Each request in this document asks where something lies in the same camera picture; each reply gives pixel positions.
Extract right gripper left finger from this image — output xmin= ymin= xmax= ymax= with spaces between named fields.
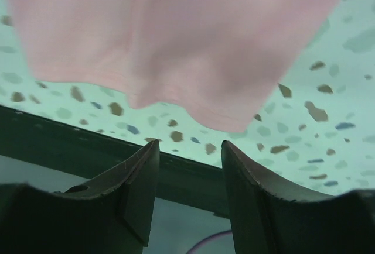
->
xmin=1 ymin=140 xmax=159 ymax=253

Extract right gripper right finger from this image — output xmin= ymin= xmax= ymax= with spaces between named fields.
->
xmin=221 ymin=141 xmax=374 ymax=253

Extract pink t-shirt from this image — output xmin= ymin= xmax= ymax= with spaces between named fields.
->
xmin=6 ymin=0 xmax=339 ymax=132

